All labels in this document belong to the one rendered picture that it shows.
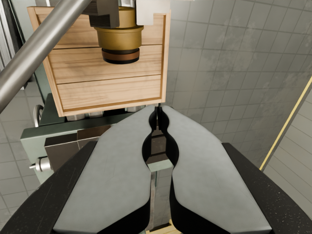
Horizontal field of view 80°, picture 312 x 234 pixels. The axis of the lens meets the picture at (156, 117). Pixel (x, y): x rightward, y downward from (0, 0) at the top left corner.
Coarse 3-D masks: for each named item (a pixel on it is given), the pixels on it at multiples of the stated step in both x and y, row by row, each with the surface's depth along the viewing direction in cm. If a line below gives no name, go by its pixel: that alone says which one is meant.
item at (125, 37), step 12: (120, 12) 32; (132, 12) 33; (120, 24) 33; (132, 24) 34; (108, 36) 33; (120, 36) 33; (132, 36) 34; (108, 48) 34; (120, 48) 34; (132, 48) 35; (108, 60) 36; (120, 60) 36; (132, 60) 37
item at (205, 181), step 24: (168, 120) 10; (192, 120) 10; (168, 144) 9; (192, 144) 8; (216, 144) 8; (192, 168) 7; (216, 168) 7; (192, 192) 6; (216, 192) 6; (240, 192) 6; (192, 216) 6; (216, 216) 6; (240, 216) 6; (264, 216) 6
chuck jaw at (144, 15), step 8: (136, 0) 32; (144, 0) 32; (152, 0) 33; (160, 0) 33; (168, 0) 33; (184, 0) 33; (192, 0) 34; (136, 8) 33; (144, 8) 33; (152, 8) 33; (160, 8) 33; (168, 8) 34; (136, 16) 33; (144, 16) 34; (152, 16) 34; (144, 24) 34; (152, 24) 35
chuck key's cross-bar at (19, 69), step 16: (64, 0) 11; (80, 0) 11; (48, 16) 11; (64, 16) 11; (48, 32) 10; (64, 32) 11; (32, 48) 10; (48, 48) 11; (16, 64) 10; (32, 64) 11; (0, 80) 10; (16, 80) 10; (0, 96) 10; (0, 112) 11
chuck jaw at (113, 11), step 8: (96, 0) 25; (104, 0) 27; (112, 0) 29; (88, 8) 26; (96, 8) 26; (104, 8) 27; (112, 8) 29; (96, 16) 30; (104, 16) 29; (112, 16) 30; (96, 24) 30; (104, 24) 30; (112, 24) 30
